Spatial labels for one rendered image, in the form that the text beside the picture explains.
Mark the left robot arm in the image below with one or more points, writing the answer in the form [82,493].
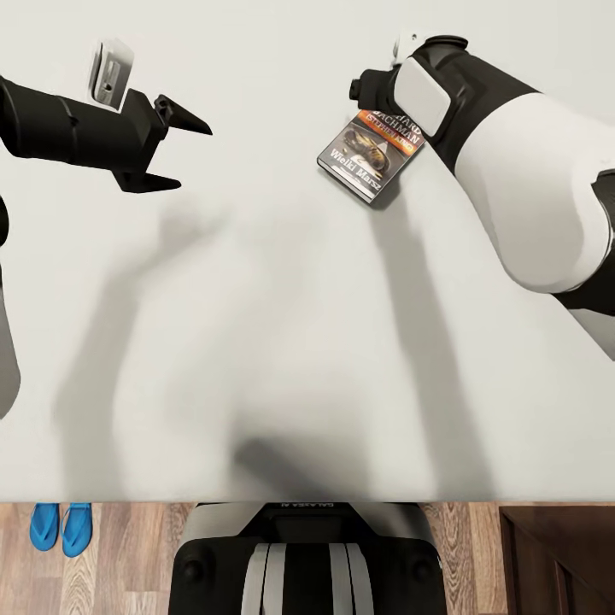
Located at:
[92,133]

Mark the sandal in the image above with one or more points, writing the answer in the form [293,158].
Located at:
[45,526]
[77,529]

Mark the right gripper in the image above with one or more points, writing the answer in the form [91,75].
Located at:
[371,91]

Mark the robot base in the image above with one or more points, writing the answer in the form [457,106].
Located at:
[210,566]

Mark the hardback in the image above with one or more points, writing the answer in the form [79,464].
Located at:
[370,151]

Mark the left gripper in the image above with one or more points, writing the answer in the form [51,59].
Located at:
[125,142]

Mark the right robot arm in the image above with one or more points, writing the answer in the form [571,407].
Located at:
[540,175]

